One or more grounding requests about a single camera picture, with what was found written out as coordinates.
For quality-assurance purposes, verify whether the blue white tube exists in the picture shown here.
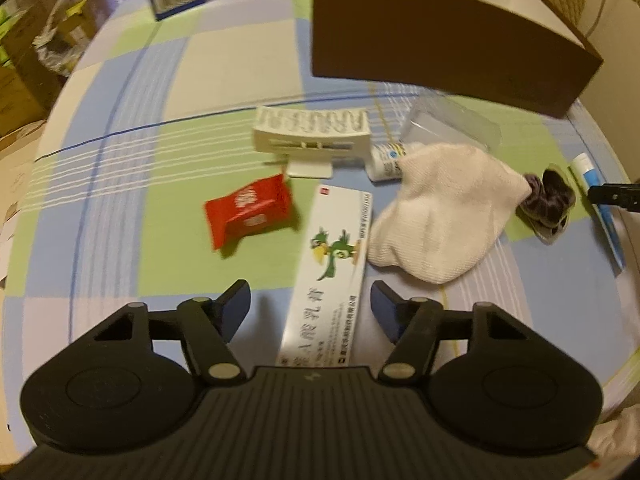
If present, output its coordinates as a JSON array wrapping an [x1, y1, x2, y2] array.
[[570, 153, 626, 271]]

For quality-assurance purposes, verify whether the dark purple velvet scrunchie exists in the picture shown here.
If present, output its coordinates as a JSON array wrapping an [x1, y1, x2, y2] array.
[[518, 165, 576, 245]]

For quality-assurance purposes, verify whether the white ointment box green bird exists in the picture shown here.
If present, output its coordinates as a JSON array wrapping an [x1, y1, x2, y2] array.
[[277, 184, 372, 367]]

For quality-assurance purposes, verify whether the red candy wrapper packet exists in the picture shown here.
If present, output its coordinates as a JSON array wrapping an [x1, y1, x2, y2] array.
[[204, 174, 292, 250]]

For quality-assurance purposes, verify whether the small white medicine bottle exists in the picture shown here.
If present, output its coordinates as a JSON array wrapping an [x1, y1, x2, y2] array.
[[364, 142, 423, 182]]

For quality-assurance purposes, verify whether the clear plastic case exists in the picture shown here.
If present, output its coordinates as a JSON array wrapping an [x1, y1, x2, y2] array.
[[400, 93, 501, 152]]

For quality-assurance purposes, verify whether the white plastic comb rack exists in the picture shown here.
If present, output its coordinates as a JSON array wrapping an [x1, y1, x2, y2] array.
[[253, 106, 371, 179]]

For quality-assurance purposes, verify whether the brown cardboard box white inside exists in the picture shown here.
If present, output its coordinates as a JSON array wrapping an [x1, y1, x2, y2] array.
[[311, 0, 603, 118]]

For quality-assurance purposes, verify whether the brown cardboard carton floor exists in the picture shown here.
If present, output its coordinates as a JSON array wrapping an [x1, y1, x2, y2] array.
[[1, 0, 96, 136]]

